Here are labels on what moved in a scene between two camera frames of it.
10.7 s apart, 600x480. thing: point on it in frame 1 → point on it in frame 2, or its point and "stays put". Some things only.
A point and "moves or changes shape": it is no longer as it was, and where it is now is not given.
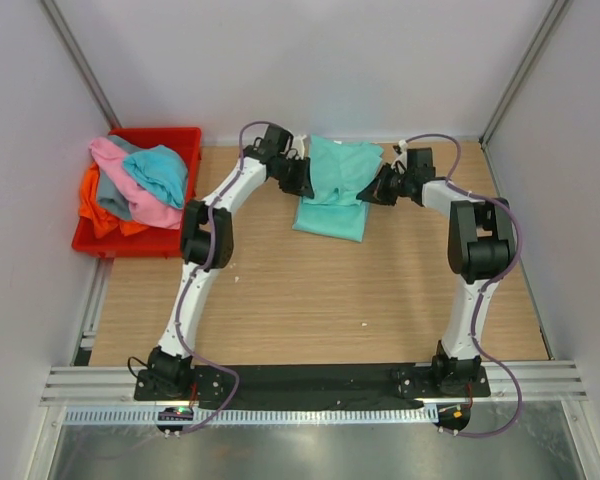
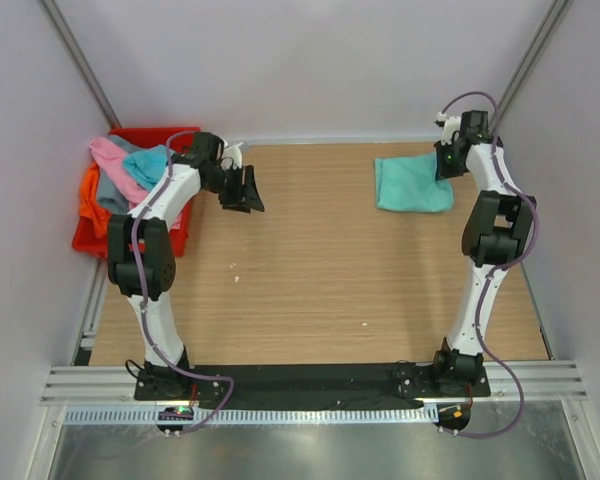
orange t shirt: x=103 y=221 stays put
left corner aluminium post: x=80 y=60 stays put
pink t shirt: x=144 y=208 stays put
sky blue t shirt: x=160 y=172 stays put
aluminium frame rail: x=85 y=386 stays put
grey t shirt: x=111 y=197 stays put
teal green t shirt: x=338 y=170 moves or changes shape
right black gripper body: x=387 y=170 → x=447 y=165
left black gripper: x=301 y=185 → x=243 y=199
